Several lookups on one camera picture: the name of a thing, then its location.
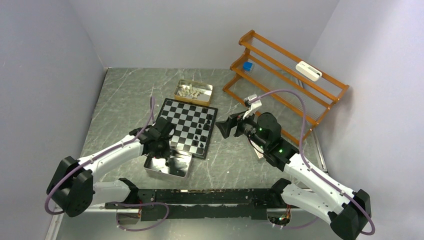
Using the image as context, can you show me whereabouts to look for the black and white chessboard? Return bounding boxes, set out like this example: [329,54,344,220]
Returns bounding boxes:
[158,98,218,160]

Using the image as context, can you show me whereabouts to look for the silver tin box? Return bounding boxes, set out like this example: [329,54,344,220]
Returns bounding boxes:
[143,151,193,181]

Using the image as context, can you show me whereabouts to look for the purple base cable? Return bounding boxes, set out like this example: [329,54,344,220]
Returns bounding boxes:
[115,202,170,233]

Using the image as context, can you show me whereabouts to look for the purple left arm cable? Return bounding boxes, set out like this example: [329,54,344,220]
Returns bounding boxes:
[44,96,157,216]

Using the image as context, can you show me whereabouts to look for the gold tin box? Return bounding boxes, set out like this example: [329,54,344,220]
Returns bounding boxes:
[174,79,214,106]

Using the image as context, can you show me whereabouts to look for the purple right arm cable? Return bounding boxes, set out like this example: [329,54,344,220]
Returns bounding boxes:
[246,88,377,237]

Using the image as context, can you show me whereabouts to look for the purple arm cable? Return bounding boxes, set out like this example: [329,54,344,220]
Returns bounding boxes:
[246,88,377,237]
[44,96,157,216]

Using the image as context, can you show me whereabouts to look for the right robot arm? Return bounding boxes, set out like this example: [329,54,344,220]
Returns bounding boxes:
[215,112,372,240]

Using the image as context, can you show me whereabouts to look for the blue cube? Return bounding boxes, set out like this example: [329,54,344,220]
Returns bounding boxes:
[242,61,255,73]

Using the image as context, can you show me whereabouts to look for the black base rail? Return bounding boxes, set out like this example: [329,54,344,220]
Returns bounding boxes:
[104,188,289,222]

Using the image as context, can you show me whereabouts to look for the white rectangular device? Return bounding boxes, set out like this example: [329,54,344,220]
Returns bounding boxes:
[295,60,323,82]

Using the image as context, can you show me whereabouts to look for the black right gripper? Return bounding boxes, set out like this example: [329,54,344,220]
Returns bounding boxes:
[215,107,268,150]

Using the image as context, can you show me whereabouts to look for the orange wooden rack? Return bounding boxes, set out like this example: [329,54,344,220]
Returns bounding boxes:
[222,30,349,143]

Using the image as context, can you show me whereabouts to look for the small white red box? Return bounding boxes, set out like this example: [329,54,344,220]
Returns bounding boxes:
[254,148,264,159]

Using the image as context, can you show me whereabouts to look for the pile of white chess pieces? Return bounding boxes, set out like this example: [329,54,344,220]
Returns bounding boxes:
[177,84,204,99]

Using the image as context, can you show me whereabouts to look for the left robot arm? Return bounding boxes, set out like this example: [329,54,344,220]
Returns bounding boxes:
[44,117,176,217]

